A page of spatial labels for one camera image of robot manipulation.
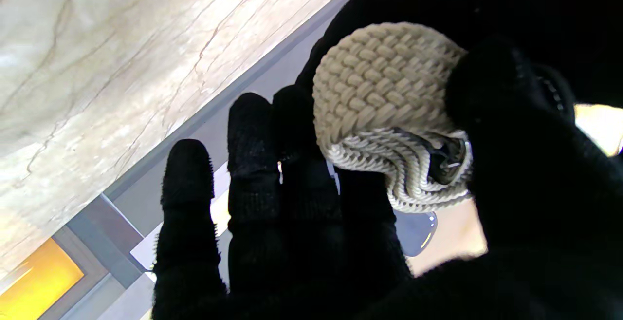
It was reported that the olive canvas belt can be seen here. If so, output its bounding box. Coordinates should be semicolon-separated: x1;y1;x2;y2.
312;22;474;213

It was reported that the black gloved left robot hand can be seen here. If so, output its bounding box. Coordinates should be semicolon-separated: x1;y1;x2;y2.
296;0;623;109

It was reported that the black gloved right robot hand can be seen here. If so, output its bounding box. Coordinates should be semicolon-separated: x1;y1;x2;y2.
152;38;623;320

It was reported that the grey kitchen counter wood top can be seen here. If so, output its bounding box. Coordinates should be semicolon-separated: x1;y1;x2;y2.
0;0;623;320

